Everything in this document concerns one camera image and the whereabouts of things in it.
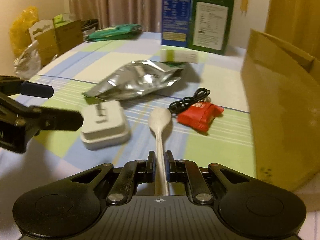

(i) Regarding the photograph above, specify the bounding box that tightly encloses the green wet wipes pack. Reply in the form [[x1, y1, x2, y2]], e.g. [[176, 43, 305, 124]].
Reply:
[[85, 24, 143, 42]]

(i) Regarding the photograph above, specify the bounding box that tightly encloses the large brown cardboard box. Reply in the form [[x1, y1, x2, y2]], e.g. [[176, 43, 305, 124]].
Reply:
[[241, 30, 319, 191]]

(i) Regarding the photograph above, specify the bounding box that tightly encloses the yellow plastic bag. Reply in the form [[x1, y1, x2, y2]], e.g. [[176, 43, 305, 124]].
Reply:
[[9, 6, 39, 58]]

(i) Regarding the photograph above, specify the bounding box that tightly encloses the black cable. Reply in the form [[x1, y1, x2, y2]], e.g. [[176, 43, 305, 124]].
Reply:
[[167, 87, 211, 117]]

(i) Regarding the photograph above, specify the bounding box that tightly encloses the wooden door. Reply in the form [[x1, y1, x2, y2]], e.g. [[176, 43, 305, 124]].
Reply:
[[265, 0, 319, 59]]

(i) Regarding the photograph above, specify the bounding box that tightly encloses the checkered tablecloth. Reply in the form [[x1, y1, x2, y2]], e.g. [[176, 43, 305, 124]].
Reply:
[[0, 31, 320, 240]]

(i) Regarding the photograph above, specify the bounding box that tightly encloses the white plastic spoon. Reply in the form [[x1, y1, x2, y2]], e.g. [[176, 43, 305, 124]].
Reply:
[[148, 107, 171, 196]]

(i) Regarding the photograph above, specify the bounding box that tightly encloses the crumpled silver plastic bag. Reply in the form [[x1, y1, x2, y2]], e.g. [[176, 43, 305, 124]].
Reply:
[[14, 40, 42, 80]]

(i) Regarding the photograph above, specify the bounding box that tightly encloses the white green box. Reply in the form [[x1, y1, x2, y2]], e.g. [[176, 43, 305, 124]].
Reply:
[[160, 49, 199, 63]]

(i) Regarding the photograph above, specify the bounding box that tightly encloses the blue milk carton box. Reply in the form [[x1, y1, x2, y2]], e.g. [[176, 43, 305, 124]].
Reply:
[[161, 0, 191, 47]]

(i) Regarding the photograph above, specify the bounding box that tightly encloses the white power adapter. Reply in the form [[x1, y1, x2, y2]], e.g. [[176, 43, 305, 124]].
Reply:
[[80, 100, 131, 150]]

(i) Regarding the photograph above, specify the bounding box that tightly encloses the green milk carton box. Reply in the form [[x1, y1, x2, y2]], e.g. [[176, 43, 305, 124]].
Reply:
[[188, 0, 234, 55]]

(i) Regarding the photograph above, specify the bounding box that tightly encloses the red snack packet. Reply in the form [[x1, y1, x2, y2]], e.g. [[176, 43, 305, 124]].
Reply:
[[177, 101, 224, 133]]

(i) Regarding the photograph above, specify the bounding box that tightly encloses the silver green foil bag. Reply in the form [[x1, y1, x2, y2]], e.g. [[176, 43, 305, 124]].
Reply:
[[83, 60, 187, 101]]

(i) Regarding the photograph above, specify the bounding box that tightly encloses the brown cardboard boxes stack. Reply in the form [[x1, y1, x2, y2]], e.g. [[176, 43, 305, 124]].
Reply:
[[29, 14, 99, 66]]

